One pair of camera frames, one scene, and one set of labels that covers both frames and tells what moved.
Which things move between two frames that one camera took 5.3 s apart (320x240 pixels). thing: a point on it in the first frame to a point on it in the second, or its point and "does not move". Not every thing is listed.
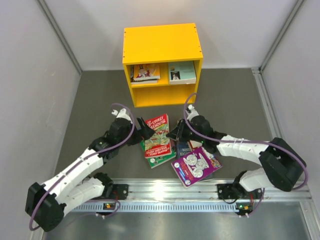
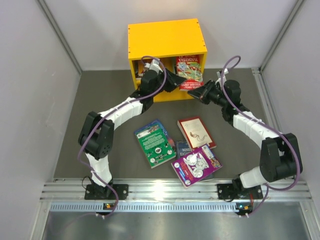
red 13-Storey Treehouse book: x=158 y=143 to x=189 y=67
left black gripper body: x=135 y=138 to x=160 y=79
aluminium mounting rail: x=171 y=189 does not move
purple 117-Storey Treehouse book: x=195 y=166 does not move
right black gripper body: x=188 y=135 to x=212 y=93
